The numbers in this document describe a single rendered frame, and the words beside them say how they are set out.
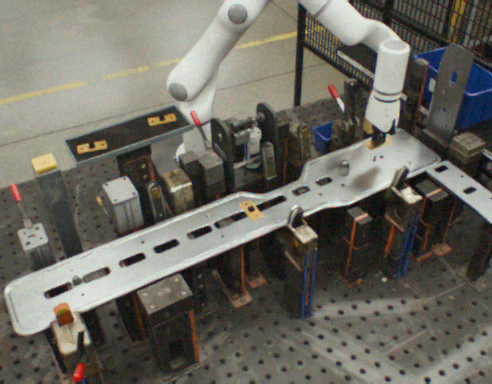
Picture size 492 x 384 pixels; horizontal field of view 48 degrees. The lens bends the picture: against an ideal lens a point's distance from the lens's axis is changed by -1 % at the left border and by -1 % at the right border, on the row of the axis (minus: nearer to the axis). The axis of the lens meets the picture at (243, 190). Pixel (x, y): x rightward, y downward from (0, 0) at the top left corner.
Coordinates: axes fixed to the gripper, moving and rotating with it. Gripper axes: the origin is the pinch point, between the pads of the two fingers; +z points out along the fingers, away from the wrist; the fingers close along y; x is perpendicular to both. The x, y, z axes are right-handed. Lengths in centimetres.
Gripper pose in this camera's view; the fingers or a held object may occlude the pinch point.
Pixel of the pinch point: (379, 136)
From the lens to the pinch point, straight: 180.4
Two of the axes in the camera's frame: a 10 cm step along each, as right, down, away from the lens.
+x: 8.7, -3.4, 3.6
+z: 0.2, 7.4, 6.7
